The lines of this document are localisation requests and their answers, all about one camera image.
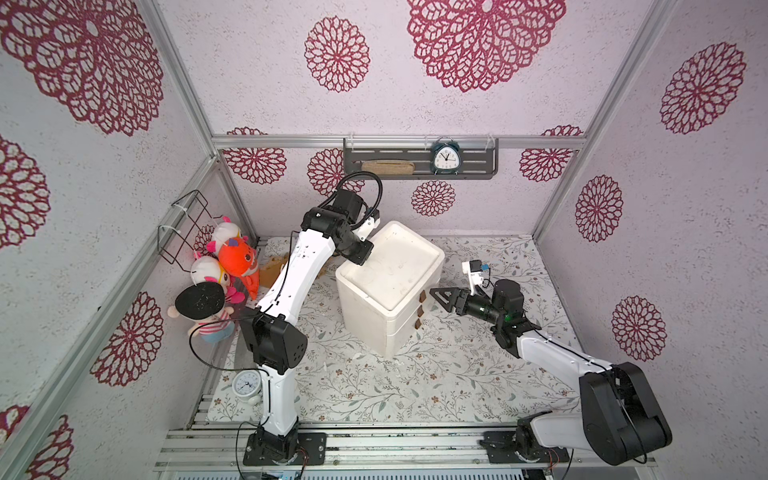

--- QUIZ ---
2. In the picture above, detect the grey wall shelf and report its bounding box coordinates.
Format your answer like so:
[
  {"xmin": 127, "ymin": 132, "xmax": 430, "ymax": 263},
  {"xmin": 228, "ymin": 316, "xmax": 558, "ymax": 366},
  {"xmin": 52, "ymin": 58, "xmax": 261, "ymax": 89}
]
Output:
[{"xmin": 342, "ymin": 137, "xmax": 499, "ymax": 180}]

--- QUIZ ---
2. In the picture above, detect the pink white plush upper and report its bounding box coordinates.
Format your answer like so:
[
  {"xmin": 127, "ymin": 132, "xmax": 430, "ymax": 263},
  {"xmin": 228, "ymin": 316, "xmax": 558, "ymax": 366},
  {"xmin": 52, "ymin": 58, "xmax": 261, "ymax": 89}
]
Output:
[{"xmin": 206, "ymin": 216, "xmax": 242, "ymax": 256}]

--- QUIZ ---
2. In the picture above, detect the teal alarm clock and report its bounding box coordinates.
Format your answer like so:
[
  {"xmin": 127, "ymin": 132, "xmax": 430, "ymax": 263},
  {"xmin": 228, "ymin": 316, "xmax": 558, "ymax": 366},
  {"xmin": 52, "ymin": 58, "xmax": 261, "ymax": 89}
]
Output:
[{"xmin": 430, "ymin": 141, "xmax": 463, "ymax": 175}]

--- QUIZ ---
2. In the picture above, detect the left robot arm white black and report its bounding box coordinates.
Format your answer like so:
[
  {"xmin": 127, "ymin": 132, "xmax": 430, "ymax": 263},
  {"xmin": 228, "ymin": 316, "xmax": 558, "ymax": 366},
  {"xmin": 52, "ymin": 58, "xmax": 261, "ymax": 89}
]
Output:
[{"xmin": 243, "ymin": 207, "xmax": 380, "ymax": 437}]

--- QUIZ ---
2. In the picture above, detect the orange fish plush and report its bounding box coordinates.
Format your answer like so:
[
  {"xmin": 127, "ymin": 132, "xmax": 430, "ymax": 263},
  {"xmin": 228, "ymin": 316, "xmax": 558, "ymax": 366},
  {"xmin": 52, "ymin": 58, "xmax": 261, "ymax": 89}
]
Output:
[{"xmin": 217, "ymin": 237, "xmax": 260, "ymax": 301}]

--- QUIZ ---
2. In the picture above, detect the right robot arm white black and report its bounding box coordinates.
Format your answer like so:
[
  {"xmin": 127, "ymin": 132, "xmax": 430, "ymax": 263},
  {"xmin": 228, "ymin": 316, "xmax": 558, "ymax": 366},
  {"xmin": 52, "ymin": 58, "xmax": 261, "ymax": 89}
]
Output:
[{"xmin": 430, "ymin": 279, "xmax": 673, "ymax": 466}]

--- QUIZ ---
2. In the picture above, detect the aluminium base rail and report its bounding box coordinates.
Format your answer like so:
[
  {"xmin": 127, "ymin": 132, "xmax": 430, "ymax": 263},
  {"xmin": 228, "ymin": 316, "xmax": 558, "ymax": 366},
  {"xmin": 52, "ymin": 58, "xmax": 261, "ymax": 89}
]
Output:
[{"xmin": 150, "ymin": 423, "xmax": 655, "ymax": 479}]

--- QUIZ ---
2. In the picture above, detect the pink white plush lower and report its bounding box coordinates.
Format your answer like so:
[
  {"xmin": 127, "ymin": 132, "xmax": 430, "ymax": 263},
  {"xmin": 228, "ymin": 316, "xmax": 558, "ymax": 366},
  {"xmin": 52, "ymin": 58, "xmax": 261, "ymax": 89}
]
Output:
[{"xmin": 190, "ymin": 256, "xmax": 246, "ymax": 304}]

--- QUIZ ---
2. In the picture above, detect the white small alarm clock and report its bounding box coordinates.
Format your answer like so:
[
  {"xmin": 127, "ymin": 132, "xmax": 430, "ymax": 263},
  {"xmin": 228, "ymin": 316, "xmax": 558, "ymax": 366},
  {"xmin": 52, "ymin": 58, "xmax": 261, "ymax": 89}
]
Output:
[{"xmin": 232, "ymin": 369, "xmax": 262, "ymax": 406}]

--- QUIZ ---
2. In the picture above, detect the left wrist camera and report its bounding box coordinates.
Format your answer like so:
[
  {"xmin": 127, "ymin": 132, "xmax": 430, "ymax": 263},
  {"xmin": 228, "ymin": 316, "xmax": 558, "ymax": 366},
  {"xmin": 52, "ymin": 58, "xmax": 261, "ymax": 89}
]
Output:
[{"xmin": 323, "ymin": 189, "xmax": 380, "ymax": 240}]

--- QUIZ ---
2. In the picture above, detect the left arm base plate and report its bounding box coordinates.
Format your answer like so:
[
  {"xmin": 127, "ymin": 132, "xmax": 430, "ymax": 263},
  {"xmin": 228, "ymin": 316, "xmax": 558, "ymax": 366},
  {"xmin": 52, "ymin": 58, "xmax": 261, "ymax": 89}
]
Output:
[{"xmin": 243, "ymin": 429, "xmax": 327, "ymax": 467}]

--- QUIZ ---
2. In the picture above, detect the pink white plush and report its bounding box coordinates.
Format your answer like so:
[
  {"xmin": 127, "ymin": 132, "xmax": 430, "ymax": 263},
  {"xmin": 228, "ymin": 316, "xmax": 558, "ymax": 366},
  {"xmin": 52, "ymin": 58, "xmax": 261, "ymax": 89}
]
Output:
[
  {"xmin": 206, "ymin": 216, "xmax": 242, "ymax": 256},
  {"xmin": 190, "ymin": 256, "xmax": 246, "ymax": 304}
]

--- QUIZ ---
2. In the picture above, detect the black-haired doll striped shirt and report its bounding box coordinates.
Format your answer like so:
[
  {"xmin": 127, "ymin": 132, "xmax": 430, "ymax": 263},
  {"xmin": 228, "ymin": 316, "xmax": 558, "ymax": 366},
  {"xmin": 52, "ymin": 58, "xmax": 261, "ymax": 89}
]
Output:
[{"xmin": 167, "ymin": 282, "xmax": 236, "ymax": 343}]

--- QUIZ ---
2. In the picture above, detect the floral table mat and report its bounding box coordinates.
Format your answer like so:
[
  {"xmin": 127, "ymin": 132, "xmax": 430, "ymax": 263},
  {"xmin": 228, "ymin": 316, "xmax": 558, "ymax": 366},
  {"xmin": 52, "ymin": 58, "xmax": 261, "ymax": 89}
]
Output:
[{"xmin": 194, "ymin": 236, "xmax": 581, "ymax": 426}]

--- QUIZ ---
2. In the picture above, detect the black wire wall basket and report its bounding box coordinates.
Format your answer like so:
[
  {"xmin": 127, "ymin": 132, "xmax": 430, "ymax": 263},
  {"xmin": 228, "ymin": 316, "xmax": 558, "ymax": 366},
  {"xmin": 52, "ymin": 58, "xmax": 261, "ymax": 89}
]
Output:
[{"xmin": 155, "ymin": 189, "xmax": 228, "ymax": 273}]

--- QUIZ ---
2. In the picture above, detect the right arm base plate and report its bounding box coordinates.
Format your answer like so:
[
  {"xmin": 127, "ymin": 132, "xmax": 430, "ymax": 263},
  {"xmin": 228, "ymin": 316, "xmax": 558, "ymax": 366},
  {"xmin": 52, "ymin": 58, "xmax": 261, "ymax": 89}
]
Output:
[{"xmin": 478, "ymin": 430, "xmax": 571, "ymax": 464}]

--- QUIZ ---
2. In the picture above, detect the white three-drawer cabinet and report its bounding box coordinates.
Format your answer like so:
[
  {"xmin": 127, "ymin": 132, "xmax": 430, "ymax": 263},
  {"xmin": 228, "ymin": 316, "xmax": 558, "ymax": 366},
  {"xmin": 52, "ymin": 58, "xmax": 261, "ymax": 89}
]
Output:
[{"xmin": 335, "ymin": 221, "xmax": 445, "ymax": 359}]

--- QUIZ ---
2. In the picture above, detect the brown plush toy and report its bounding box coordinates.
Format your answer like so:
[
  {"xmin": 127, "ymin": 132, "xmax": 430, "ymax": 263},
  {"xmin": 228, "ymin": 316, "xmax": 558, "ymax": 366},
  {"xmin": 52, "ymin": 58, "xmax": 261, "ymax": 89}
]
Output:
[{"xmin": 260, "ymin": 254, "xmax": 288, "ymax": 289}]

